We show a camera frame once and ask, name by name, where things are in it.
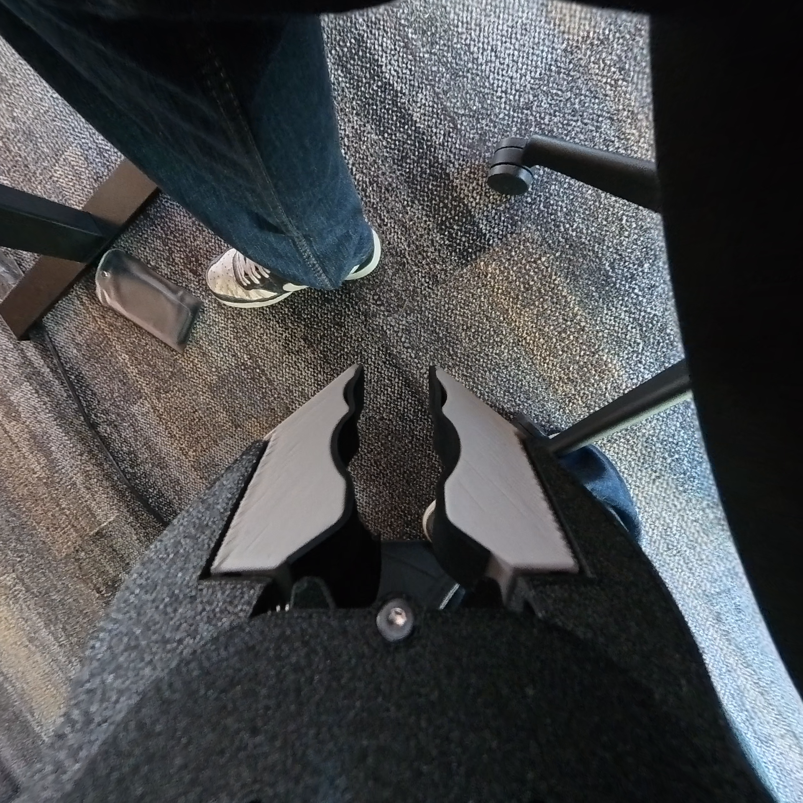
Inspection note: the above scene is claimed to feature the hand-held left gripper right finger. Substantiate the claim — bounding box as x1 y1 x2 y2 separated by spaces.
428 366 580 593

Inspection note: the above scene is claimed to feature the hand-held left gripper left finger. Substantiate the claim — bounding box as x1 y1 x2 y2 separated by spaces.
209 364 382 609

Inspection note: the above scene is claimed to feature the black desk leg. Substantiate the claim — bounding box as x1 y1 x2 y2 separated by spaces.
0 157 161 343

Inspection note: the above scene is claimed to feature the person's left grey sneaker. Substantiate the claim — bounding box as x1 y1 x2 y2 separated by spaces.
376 499 466 611

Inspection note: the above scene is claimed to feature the person's grey sneaker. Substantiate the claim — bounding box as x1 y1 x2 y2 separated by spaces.
207 229 382 308
376 499 466 611

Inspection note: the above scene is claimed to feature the person's right grey sneaker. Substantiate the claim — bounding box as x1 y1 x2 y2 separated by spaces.
207 229 382 308

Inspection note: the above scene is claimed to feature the black pouch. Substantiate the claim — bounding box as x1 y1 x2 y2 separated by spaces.
95 248 203 352

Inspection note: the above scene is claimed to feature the black swivel chair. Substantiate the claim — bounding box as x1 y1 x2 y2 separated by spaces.
488 0 803 634

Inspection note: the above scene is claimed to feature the person's right leg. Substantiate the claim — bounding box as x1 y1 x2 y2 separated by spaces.
0 13 377 291

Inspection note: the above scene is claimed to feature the black cable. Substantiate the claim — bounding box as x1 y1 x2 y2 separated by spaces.
38 323 167 523

